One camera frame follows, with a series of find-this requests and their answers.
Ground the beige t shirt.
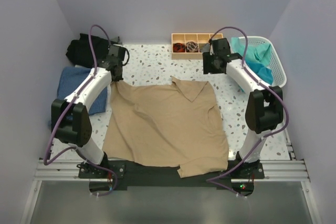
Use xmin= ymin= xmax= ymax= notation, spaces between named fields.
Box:
xmin=102 ymin=78 xmax=229 ymax=178

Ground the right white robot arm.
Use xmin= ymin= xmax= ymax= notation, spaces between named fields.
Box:
xmin=202 ymin=38 xmax=284 ymax=178

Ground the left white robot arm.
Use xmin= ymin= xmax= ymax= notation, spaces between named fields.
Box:
xmin=44 ymin=45 xmax=130 ymax=178

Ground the dark grey rolled sock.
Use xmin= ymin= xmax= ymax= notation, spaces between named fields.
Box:
xmin=199 ymin=43 xmax=211 ymax=53

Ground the grey folded t shirt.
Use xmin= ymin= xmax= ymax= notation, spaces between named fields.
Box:
xmin=110 ymin=36 xmax=123 ymax=45

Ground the wooden compartment tray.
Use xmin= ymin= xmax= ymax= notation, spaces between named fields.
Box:
xmin=171 ymin=33 xmax=224 ymax=60

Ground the brown patterned rolled sock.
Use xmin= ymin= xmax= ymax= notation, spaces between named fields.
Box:
xmin=185 ymin=41 xmax=199 ymax=53

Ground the black folded t shirt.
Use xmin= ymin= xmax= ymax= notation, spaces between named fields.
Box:
xmin=66 ymin=34 xmax=109 ymax=68

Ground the red black rolled sock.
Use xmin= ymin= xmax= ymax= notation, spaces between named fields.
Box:
xmin=173 ymin=43 xmax=185 ymax=53

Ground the teal t shirt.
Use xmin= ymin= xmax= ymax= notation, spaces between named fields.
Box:
xmin=230 ymin=37 xmax=271 ymax=67

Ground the blue folded t shirt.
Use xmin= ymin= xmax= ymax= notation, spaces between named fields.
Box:
xmin=56 ymin=67 xmax=108 ymax=116

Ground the blue t shirt in basket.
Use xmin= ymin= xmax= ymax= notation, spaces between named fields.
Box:
xmin=246 ymin=60 xmax=274 ymax=85

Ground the white plastic laundry basket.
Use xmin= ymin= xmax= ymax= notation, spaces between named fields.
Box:
xmin=239 ymin=36 xmax=287 ymax=87

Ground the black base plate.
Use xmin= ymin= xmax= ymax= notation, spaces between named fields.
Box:
xmin=77 ymin=161 xmax=265 ymax=193

